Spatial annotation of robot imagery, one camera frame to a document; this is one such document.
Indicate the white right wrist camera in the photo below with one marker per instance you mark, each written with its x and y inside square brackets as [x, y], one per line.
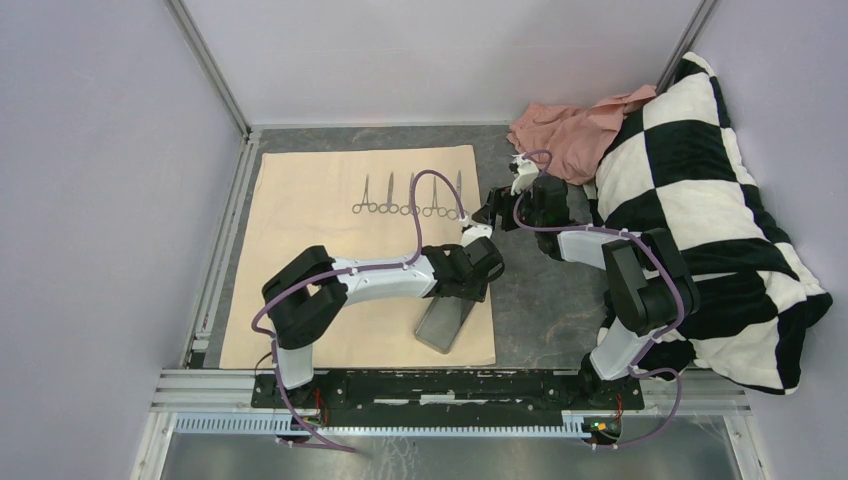
[524, 172]

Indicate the pink crumpled cloth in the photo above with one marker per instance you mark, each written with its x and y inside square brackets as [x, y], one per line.
[577, 137]

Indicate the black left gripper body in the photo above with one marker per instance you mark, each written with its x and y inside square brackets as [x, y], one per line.
[475, 288]

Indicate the straight steel surgical scissors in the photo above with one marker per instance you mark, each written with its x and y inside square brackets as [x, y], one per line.
[458, 211]

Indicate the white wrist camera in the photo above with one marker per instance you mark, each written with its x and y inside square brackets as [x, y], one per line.
[524, 172]
[473, 231]

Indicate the beige cloth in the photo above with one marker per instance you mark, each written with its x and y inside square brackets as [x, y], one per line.
[304, 199]

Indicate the thin steel hemostat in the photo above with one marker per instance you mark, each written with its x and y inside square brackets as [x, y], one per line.
[364, 204]

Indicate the curved steel clamp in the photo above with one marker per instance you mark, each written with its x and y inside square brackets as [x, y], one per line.
[410, 208]

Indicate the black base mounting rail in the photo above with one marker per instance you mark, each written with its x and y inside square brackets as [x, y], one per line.
[446, 398]

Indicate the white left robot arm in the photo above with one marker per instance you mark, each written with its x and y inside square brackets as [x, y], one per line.
[303, 299]

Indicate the black white checkered pillow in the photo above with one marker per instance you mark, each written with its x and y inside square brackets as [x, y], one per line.
[676, 164]

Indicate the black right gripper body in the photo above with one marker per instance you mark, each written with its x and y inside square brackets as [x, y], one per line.
[525, 211]

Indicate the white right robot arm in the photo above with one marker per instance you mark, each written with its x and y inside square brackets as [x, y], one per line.
[649, 283]

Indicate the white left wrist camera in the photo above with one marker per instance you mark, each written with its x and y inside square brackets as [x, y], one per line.
[473, 231]

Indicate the steel forceps clamp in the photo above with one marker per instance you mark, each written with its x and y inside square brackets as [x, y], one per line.
[434, 208]

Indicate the metal surgical instrument tray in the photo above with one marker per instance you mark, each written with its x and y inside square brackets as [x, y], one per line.
[442, 323]

